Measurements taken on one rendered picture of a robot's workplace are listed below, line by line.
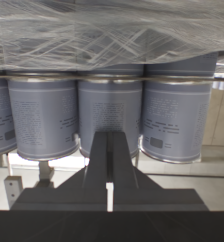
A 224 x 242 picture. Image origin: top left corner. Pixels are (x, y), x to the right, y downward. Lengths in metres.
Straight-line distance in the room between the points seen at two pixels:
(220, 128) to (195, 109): 3.38
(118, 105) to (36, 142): 0.08
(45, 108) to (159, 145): 0.11
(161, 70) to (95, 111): 0.07
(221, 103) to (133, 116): 3.27
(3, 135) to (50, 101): 0.07
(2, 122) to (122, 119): 0.12
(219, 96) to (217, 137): 0.74
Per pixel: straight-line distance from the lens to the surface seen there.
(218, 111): 3.43
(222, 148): 3.71
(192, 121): 0.17
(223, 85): 1.22
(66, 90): 0.17
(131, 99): 0.16
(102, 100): 0.15
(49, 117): 0.17
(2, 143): 0.21
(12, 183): 0.36
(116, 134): 0.15
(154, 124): 0.17
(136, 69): 0.16
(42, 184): 0.51
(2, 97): 0.20
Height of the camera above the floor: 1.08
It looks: 17 degrees up
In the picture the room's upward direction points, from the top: 177 degrees counter-clockwise
